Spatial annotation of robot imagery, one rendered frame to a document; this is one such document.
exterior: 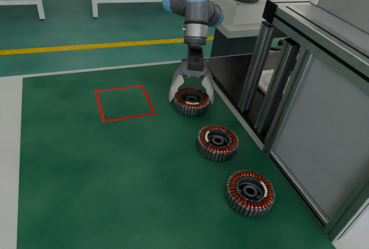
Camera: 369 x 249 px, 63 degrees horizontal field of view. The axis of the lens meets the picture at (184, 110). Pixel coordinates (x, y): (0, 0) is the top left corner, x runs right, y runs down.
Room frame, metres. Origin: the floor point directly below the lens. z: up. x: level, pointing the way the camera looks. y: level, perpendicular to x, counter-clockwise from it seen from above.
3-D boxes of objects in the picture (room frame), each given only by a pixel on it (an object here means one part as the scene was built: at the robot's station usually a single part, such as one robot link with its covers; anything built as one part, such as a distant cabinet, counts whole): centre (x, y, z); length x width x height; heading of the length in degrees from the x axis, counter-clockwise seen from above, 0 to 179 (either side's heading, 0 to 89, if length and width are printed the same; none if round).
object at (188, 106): (0.76, -0.02, 0.77); 0.11 x 0.11 x 0.04
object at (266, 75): (0.94, -0.31, 0.78); 0.15 x 0.15 x 0.01; 26
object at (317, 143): (0.49, -0.31, 0.91); 0.28 x 0.03 x 0.32; 26
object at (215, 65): (0.98, -0.43, 0.76); 0.64 x 0.47 x 0.02; 116
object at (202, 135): (0.59, -0.10, 0.77); 0.11 x 0.11 x 0.04
